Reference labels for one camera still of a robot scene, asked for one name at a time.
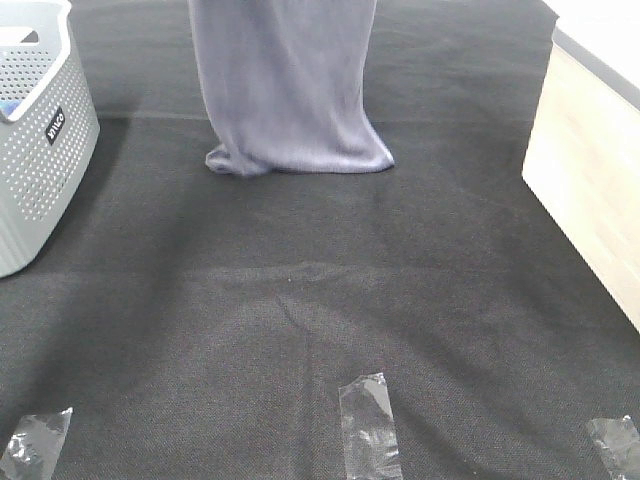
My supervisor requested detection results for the cream storage box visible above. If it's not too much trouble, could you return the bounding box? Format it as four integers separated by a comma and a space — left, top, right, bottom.
522, 17, 639, 325

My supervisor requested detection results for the grey purple towel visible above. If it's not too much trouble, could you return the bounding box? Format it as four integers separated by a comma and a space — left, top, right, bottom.
188, 1, 394, 177

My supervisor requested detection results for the clear tape strip left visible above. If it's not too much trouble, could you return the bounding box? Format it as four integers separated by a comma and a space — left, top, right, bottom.
1, 407, 74, 480

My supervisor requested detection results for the blue towel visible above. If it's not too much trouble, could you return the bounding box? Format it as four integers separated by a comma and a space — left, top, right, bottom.
0, 100, 20, 119

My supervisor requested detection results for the grey perforated laundry basket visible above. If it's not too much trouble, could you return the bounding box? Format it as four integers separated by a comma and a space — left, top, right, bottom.
1, 1, 100, 277

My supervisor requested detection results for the clear tape strip middle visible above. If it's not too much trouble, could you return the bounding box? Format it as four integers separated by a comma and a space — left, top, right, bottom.
338, 372, 403, 479

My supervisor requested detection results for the black table mat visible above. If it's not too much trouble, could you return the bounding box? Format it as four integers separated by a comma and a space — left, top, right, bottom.
1, 1, 639, 479

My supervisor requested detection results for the clear tape strip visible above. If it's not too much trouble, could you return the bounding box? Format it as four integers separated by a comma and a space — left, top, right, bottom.
1, 407, 74, 480
338, 372, 403, 479
586, 415, 639, 480

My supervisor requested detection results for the clear tape strip right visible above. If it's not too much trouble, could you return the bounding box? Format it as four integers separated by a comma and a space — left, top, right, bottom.
586, 415, 639, 480

